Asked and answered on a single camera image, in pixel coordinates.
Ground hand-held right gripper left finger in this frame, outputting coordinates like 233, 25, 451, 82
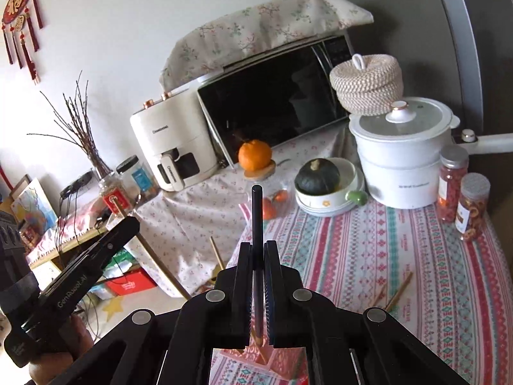
60, 243, 257, 385

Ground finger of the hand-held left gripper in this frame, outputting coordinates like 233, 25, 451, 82
43, 216, 140, 296

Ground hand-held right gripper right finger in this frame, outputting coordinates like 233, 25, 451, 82
262, 243, 469, 385

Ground pink perforated utensil basket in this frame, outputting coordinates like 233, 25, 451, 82
218, 339, 310, 378

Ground black chopstick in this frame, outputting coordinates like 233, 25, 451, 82
251, 185, 267, 339

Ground wooden chopstick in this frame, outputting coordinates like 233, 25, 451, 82
384, 271, 414, 313
370, 285, 388, 308
209, 236, 226, 272

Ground person's left hand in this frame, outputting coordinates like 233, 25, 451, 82
28, 313, 95, 385

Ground glass jar with red label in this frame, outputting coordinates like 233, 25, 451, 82
98, 170, 134, 218

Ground red box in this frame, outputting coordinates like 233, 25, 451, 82
105, 269, 157, 296

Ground pink patterned cloth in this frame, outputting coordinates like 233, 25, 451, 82
26, 201, 118, 266

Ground framed painting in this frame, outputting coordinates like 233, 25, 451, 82
10, 174, 59, 246

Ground black power adapter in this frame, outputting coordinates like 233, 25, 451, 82
60, 170, 95, 200

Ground yellow star mat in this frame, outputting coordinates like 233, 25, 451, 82
100, 295, 130, 324

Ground glass jar with black lid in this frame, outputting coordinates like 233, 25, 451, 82
116, 155, 159, 203

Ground white floral tablecloth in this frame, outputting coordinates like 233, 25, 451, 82
135, 122, 363, 298

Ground dried branches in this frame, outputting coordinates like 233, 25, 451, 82
27, 70, 114, 178

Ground white air fryer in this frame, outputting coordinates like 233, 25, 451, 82
129, 90, 220, 192

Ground wooden coaster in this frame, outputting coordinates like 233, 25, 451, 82
243, 159, 278, 180

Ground green pumpkin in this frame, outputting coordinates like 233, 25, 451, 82
295, 159, 341, 195

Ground striped patterned tablecloth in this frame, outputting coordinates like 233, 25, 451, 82
240, 190, 513, 385

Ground orange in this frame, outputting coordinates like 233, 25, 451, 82
238, 140, 273, 171

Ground white electric pot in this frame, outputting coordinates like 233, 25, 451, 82
349, 97, 513, 210

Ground black microwave oven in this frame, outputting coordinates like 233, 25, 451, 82
196, 34, 356, 170

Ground tall jar of red berries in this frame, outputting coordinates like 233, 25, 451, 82
437, 145, 470, 222

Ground jar of dried fruit rings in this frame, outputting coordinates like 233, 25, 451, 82
455, 172, 492, 242

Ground white pot lid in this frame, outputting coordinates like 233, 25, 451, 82
349, 98, 454, 138

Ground woven lidded basket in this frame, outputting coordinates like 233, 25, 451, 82
329, 53, 404, 114

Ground floral cloth cover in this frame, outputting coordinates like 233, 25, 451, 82
159, 0, 374, 93

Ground grey refrigerator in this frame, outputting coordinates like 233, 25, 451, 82
428, 0, 513, 139

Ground thin black cable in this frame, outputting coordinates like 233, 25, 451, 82
80, 257, 125, 343

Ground white dish with green handle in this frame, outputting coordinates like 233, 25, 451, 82
295, 157, 369, 218

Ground red knot wall ornament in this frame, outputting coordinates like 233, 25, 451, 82
0, 0, 45, 86

